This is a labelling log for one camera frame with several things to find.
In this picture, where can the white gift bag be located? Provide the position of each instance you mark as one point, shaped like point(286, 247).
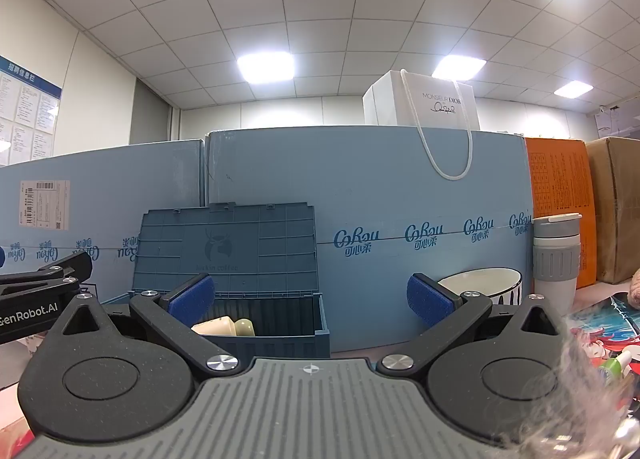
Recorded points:
point(425, 99)

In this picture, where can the dark blue storage box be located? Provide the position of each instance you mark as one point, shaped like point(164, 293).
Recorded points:
point(225, 249)

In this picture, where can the printed desk mat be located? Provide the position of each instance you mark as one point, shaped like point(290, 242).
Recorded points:
point(605, 319)

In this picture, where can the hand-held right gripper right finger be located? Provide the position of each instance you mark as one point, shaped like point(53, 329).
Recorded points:
point(430, 301)

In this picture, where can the white and grey tumbler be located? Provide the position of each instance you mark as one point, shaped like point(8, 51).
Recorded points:
point(555, 269)

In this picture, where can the ceiling light panel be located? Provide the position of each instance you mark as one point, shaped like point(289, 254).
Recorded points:
point(266, 68)
point(459, 68)
point(572, 88)

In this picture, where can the pink knit cloth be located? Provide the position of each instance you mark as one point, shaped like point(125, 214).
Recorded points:
point(635, 286)

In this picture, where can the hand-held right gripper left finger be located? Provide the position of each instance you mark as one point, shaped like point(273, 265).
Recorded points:
point(192, 296)

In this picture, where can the orange cardboard box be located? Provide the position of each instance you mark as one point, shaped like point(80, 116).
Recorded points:
point(557, 179)

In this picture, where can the white striped bowl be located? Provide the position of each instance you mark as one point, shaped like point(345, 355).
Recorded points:
point(482, 284)

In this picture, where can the small blue cardboard box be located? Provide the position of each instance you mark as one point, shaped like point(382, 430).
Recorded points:
point(100, 174)

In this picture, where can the green glue stick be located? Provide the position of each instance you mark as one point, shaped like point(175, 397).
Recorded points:
point(612, 368)

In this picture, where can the cream cup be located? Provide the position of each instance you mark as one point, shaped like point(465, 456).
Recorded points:
point(220, 328)

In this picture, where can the wall notice board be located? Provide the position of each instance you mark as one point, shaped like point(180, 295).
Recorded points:
point(30, 109)

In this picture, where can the brown cardboard box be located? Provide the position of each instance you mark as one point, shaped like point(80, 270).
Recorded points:
point(617, 204)

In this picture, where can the large blue cardboard box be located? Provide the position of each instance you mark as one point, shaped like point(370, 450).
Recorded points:
point(360, 189)

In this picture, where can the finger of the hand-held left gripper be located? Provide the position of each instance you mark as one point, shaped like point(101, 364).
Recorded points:
point(70, 266)

